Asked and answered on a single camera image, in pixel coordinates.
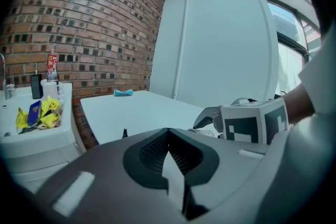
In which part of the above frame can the person's right forearm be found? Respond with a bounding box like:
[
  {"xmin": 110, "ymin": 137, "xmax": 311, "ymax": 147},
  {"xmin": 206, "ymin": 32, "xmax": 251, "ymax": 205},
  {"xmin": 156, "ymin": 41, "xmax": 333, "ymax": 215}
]
[{"xmin": 282, "ymin": 82, "xmax": 316, "ymax": 125}]

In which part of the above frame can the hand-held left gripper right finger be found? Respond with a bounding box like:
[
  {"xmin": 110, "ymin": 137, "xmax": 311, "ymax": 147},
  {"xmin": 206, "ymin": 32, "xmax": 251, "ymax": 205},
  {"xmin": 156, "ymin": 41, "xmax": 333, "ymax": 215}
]
[{"xmin": 169, "ymin": 127, "xmax": 270, "ymax": 221}]

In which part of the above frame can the dark blue snack packet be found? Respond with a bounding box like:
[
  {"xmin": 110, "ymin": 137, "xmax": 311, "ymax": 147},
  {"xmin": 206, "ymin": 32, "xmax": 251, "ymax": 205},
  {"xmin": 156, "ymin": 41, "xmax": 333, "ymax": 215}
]
[{"xmin": 27, "ymin": 100, "xmax": 43, "ymax": 126}]

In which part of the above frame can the white sink cabinet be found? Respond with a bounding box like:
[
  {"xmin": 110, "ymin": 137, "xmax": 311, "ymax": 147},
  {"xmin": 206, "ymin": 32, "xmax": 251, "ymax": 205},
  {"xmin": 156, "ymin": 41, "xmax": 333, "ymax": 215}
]
[{"xmin": 0, "ymin": 83, "xmax": 87, "ymax": 195}]

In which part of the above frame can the red label bottle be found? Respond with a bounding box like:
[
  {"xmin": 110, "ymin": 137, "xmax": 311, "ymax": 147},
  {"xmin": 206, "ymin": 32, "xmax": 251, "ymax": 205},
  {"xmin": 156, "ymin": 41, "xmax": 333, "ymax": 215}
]
[{"xmin": 46, "ymin": 47, "xmax": 59, "ymax": 82}]

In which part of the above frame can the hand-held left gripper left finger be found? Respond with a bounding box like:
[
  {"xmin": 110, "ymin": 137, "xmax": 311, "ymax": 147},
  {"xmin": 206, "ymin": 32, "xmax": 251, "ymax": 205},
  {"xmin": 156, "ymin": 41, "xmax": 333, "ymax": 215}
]
[{"xmin": 35, "ymin": 127, "xmax": 187, "ymax": 224}]

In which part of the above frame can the pile of yellow snack packets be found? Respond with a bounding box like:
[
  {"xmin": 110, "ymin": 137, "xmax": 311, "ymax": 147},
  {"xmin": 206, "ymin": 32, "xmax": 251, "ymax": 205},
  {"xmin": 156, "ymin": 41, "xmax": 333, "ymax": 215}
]
[{"xmin": 15, "ymin": 95, "xmax": 64, "ymax": 134}]

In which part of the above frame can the black framed window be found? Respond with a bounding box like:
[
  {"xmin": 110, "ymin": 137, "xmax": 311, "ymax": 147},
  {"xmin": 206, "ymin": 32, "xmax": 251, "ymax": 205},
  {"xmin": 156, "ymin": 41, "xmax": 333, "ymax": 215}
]
[{"xmin": 265, "ymin": 0, "xmax": 321, "ymax": 100}]

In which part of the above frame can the white mug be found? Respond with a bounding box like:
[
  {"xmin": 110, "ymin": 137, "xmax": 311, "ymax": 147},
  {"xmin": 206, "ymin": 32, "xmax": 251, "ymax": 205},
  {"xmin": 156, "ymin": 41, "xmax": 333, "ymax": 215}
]
[{"xmin": 40, "ymin": 79, "xmax": 65, "ymax": 102}]

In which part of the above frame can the blue bow-shaped object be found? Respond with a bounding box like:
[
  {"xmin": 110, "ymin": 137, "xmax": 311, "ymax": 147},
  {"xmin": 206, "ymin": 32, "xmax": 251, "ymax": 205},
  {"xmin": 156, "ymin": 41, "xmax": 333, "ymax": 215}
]
[{"xmin": 113, "ymin": 88, "xmax": 134, "ymax": 97}]

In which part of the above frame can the black soap dispenser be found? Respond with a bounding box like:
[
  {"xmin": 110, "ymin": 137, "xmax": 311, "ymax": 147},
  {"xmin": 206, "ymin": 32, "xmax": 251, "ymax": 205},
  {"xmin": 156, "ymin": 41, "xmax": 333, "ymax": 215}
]
[{"xmin": 30, "ymin": 63, "xmax": 44, "ymax": 100}]

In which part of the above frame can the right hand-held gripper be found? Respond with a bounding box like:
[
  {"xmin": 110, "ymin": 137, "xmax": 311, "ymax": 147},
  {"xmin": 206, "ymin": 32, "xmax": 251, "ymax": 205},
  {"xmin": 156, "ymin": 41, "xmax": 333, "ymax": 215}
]
[{"xmin": 193, "ymin": 98, "xmax": 289, "ymax": 145}]

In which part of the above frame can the chrome faucet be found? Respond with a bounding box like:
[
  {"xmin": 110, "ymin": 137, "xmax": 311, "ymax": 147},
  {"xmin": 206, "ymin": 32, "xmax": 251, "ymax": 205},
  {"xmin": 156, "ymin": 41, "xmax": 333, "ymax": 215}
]
[{"xmin": 0, "ymin": 52, "xmax": 16, "ymax": 100}]

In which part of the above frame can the white wall conduit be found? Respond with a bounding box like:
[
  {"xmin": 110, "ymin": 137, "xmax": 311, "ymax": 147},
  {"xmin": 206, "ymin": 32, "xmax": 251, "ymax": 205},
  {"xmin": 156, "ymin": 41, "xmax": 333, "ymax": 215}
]
[{"xmin": 173, "ymin": 0, "xmax": 191, "ymax": 100}]

